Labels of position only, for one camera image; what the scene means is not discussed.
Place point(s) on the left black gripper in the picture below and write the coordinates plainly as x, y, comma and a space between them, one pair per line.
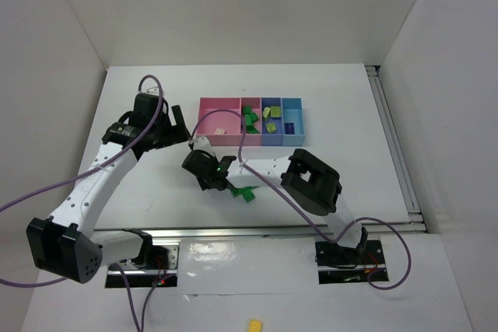
171, 130

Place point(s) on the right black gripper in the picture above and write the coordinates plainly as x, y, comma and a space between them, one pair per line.
210, 183

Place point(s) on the yellow lego brick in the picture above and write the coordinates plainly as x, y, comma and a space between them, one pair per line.
255, 326

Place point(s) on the large pink bin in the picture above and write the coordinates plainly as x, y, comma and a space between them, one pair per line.
228, 121

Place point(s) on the purple lego brick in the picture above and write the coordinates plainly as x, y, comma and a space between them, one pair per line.
289, 128

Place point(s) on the aluminium rail right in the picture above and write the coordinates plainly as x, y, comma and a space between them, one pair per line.
408, 193

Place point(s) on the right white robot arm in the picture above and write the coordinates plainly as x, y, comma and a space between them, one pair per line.
302, 178

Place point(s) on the aluminium rail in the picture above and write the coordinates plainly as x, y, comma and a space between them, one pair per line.
408, 193
233, 231

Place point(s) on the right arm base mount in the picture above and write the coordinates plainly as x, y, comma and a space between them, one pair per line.
338, 265

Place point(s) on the aluminium rail front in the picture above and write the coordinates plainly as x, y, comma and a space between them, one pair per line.
233, 231

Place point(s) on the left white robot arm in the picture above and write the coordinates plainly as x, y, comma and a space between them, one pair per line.
66, 242

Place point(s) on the lime lego brick small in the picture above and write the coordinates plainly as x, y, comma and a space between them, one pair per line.
271, 127

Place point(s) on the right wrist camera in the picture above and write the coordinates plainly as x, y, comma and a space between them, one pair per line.
201, 143

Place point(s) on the green lego long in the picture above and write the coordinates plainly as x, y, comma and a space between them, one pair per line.
251, 119
251, 129
251, 187

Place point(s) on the small pink bin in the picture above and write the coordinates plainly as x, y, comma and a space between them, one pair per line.
255, 104

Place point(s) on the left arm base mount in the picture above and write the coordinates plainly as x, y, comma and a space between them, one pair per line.
133, 253

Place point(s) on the lime lego brick front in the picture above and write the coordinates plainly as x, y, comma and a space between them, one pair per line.
275, 112

